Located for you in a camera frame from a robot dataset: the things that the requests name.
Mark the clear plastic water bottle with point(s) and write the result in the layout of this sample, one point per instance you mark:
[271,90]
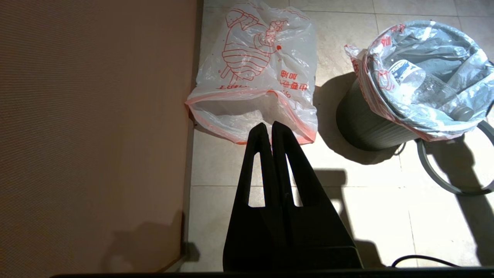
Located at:
[420,83]

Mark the black round trash bin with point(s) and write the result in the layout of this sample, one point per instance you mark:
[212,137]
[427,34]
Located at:
[366,127]

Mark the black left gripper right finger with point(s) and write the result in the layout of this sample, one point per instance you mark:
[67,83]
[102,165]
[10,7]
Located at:
[316,231]

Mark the white red-printed trash bag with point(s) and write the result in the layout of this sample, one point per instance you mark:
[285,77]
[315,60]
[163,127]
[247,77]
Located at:
[432,46]

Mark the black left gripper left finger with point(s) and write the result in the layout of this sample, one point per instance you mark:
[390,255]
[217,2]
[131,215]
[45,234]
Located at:
[247,231]

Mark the flat white red-printed plastic bag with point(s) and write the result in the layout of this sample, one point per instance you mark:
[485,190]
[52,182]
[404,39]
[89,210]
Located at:
[247,38]

